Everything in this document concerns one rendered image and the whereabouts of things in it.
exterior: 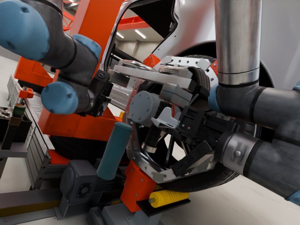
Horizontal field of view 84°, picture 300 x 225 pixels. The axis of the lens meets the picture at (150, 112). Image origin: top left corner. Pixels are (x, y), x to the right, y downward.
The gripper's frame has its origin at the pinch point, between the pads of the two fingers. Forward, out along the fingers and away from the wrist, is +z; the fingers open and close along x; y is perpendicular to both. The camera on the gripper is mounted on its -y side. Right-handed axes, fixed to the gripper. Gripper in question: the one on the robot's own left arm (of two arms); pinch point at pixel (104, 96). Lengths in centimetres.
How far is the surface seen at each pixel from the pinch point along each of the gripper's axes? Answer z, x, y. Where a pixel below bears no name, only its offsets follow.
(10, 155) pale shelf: 0, -31, 40
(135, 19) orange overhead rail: 467, -126, -234
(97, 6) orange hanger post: 16, -24, -41
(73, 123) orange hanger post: 22.0, -17.4, 22.1
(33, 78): 163, -150, 23
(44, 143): 32, -35, 44
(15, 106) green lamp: -2.6, -32.9, 17.3
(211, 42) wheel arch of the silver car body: 22, 38, -48
